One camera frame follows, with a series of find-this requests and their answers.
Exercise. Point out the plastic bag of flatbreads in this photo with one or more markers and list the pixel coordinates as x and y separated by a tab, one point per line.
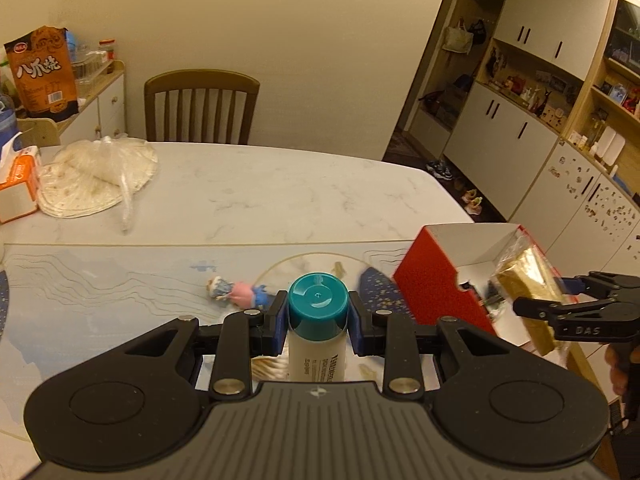
95	180

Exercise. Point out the wooden shelf niche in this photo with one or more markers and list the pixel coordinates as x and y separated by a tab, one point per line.
530	85

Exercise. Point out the white bottle with teal cap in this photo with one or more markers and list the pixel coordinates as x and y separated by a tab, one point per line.
317	350

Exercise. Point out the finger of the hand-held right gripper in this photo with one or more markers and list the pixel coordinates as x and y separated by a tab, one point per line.
535	306
600	285

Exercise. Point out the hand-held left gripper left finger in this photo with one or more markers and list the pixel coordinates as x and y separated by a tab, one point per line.
281	325

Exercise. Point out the black cat figurine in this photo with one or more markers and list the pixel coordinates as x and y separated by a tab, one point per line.
542	105

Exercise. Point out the orange tissue box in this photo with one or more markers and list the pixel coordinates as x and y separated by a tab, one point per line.
17	185

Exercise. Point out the dark blue bag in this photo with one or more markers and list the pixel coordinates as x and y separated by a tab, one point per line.
464	82

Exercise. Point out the orange snack bag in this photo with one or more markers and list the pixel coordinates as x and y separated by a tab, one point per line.
42	75

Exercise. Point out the red cardboard box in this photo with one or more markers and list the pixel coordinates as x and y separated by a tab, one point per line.
430	280

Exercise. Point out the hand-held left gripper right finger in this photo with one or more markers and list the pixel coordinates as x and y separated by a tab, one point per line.
356	327

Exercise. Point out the printed table mat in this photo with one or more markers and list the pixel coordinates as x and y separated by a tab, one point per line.
125	310

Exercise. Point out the beige tote bag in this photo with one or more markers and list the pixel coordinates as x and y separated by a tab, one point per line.
457	37

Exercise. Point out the white shoe cabinet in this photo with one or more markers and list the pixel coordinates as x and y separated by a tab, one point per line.
500	150

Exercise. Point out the bag of cotton swabs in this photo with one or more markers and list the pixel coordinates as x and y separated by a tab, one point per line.
270	370

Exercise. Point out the gold foil snack packet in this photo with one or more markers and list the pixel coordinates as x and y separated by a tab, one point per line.
525	280

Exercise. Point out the white bench cabinet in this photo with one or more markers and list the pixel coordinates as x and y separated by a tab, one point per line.
427	135

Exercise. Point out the person's right hand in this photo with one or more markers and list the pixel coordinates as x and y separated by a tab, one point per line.
617	367

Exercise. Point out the white cabinet with stickers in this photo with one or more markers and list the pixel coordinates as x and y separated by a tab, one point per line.
565	210

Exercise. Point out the tall wooden bookshelf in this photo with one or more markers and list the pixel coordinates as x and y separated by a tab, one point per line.
610	90

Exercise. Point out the dark sneaker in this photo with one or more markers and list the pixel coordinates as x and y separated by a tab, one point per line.
445	174
434	166

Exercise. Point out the white side cabinet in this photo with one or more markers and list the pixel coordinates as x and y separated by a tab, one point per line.
107	105

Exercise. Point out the red cap jar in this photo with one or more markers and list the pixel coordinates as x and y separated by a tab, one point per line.
106	51

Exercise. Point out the clear plastic container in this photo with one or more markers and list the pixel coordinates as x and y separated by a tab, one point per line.
87	62

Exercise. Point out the wooden chair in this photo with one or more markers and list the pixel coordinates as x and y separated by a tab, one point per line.
200	85

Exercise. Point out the white upper wall cabinet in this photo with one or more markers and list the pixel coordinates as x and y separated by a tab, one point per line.
545	5

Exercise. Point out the pig toy figure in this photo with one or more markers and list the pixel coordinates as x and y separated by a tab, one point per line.
242	292

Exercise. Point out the red bag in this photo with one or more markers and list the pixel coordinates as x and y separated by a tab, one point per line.
432	102

